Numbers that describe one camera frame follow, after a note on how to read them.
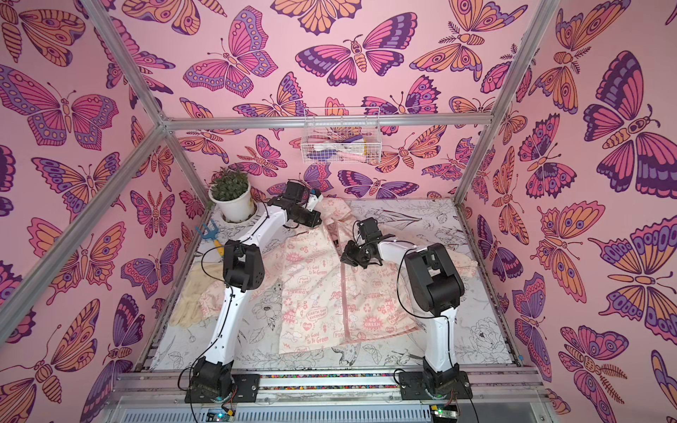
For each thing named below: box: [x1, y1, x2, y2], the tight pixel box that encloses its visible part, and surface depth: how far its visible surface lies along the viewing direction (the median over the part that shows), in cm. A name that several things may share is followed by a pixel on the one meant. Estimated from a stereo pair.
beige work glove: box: [169, 260, 224, 327], surface depth 92 cm
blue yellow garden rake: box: [195, 219, 225, 255], surface depth 112 cm
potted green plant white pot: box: [208, 166, 255, 223], surface depth 106 cm
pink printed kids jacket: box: [197, 197, 479, 356], surface depth 90 cm
